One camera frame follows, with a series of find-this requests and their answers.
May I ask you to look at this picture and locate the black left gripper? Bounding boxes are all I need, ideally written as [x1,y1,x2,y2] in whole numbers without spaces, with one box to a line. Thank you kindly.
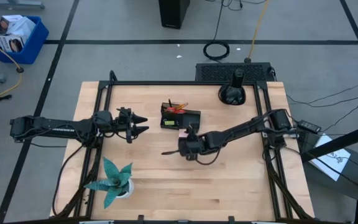
[113,106,150,144]

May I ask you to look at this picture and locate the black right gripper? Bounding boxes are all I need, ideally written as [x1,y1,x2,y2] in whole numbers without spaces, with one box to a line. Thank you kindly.
[161,124,211,162]

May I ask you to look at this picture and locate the black mesh desk organizer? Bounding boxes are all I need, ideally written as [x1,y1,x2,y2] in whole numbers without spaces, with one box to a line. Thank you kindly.
[160,104,201,130]

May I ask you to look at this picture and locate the white plant pot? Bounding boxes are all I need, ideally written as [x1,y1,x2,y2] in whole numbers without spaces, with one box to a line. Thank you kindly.
[116,177,135,198]

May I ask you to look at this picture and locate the green artificial plant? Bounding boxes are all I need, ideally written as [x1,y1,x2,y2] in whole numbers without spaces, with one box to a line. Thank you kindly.
[83,156,133,209]

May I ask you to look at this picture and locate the black desk lamp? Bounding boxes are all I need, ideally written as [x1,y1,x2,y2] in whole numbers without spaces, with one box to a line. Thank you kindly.
[218,68,247,106]

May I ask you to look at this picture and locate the black perforated computer case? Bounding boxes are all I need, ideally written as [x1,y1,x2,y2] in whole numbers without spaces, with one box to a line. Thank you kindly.
[195,62,276,83]

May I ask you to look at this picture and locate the black tower computer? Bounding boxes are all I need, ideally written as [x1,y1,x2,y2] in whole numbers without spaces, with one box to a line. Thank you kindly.
[158,0,191,30]

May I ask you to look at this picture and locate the blue plastic bin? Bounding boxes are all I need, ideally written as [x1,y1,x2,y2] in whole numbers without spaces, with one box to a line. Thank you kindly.
[0,15,50,65]

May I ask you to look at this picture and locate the black power adapter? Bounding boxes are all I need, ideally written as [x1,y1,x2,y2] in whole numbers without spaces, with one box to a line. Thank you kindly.
[296,119,322,134]

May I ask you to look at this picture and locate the white printed cardboard box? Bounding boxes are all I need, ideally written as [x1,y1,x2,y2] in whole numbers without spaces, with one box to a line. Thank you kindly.
[0,34,24,54]
[0,14,36,38]

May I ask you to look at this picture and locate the white paper sheet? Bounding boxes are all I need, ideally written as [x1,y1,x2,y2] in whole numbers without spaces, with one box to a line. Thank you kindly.
[309,133,352,182]

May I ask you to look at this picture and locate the black aluminium table frame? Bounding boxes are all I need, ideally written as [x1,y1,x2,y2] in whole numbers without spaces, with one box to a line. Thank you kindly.
[50,70,315,218]

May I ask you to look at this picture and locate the coiled black cable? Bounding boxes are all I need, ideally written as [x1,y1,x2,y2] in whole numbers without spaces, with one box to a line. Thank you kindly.
[203,0,231,62]

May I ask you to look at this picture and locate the yellow floor cable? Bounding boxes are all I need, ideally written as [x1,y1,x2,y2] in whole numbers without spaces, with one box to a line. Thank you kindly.
[0,30,24,103]

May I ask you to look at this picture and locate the orange extension cord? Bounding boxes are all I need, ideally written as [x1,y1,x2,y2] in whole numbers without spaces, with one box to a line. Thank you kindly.
[244,0,272,63]

